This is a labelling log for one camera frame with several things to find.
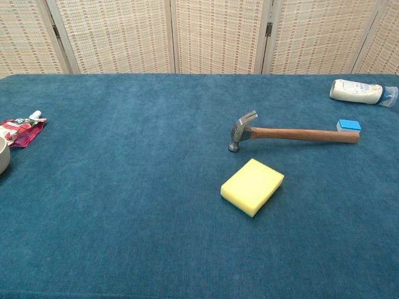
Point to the yellow sponge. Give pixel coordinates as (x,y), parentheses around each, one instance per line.
(251,187)

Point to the blue table cloth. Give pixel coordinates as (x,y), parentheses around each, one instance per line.
(124,202)

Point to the woven folding screen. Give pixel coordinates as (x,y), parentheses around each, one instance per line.
(215,34)

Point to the black screen hinge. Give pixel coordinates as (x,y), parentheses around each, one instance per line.
(269,30)
(56,31)

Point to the blue white eraser block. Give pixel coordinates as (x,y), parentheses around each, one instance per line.
(349,124)

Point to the cream squeeze bottle blue cap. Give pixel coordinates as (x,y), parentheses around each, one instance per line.
(355,90)

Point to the red drink pouch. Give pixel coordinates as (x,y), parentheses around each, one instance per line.
(23,130)

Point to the beige bowl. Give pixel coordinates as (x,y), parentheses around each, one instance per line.
(3,154)

